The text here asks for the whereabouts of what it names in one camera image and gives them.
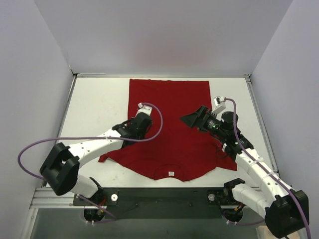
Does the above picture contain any red t-shirt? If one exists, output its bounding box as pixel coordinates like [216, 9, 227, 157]
[98, 79, 237, 182]

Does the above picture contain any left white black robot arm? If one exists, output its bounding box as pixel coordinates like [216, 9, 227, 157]
[39, 111, 152, 205]

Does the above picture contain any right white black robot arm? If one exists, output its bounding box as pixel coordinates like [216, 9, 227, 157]
[180, 105, 309, 238]

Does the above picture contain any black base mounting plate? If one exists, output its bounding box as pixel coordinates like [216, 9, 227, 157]
[72, 187, 253, 220]

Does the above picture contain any beige cardboard box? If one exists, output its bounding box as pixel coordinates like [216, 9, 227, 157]
[256, 226, 300, 239]

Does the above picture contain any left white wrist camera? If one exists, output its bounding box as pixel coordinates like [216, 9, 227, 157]
[136, 103, 153, 116]

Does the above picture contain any aluminium frame rail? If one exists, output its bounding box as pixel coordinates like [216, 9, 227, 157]
[29, 188, 85, 209]

